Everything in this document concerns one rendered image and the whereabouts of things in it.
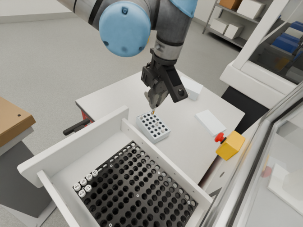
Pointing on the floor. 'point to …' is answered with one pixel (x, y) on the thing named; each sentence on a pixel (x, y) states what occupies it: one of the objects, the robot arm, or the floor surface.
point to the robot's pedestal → (22, 185)
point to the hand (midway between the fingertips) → (155, 106)
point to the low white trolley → (179, 113)
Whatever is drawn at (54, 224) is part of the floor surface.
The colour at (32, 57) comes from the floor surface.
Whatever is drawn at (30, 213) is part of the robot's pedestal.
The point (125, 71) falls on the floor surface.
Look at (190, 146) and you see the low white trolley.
